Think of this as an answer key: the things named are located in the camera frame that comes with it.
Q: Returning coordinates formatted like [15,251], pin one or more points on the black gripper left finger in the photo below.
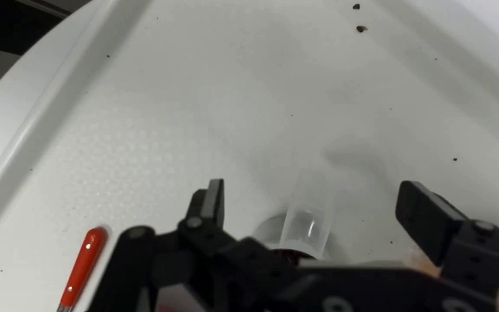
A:
[207,208]

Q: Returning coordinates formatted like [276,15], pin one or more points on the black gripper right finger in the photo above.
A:
[431,220]

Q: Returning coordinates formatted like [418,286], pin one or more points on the clear plastic measuring jug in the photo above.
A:
[304,218]

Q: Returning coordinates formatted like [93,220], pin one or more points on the white plastic tray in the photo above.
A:
[129,105]

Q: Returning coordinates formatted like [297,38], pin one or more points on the red handled metal spoon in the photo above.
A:
[82,268]

